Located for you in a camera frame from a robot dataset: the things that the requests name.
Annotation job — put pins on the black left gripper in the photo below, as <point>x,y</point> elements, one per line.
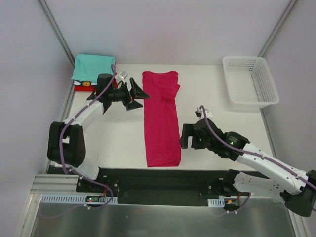
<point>126,95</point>

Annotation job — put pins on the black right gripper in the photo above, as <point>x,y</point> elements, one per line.
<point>192,137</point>

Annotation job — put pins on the crimson pink t shirt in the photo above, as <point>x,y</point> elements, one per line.
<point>161,126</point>

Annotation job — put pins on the white plastic basket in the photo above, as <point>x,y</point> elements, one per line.
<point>249,83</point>

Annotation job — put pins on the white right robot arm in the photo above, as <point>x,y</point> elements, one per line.
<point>294,188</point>

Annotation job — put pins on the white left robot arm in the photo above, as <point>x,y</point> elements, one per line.
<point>66,144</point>

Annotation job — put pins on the folded teal t shirt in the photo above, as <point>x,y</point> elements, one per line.
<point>88,67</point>

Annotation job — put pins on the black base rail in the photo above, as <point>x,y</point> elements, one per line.
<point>157,187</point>

